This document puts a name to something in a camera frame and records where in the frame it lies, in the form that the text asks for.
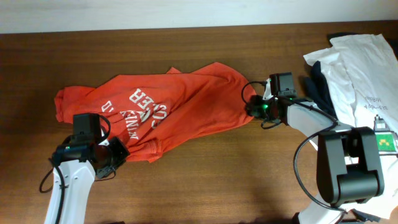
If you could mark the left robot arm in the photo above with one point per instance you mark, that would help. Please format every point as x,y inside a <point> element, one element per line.
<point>85,157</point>

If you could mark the navy blue garment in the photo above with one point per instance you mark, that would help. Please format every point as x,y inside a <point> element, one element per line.
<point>320,90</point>

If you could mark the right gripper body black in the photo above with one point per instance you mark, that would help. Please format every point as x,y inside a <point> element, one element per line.
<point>261,108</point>

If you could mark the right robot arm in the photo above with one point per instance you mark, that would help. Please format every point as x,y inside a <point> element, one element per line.
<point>349,169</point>

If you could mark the red soccer t-shirt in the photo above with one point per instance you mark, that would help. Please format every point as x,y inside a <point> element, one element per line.
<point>153,114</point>

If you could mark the white graphic t-shirt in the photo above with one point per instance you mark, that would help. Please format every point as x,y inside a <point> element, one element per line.
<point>361,74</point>

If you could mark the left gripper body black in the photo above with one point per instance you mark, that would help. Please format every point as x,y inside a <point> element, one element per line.
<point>115,154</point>

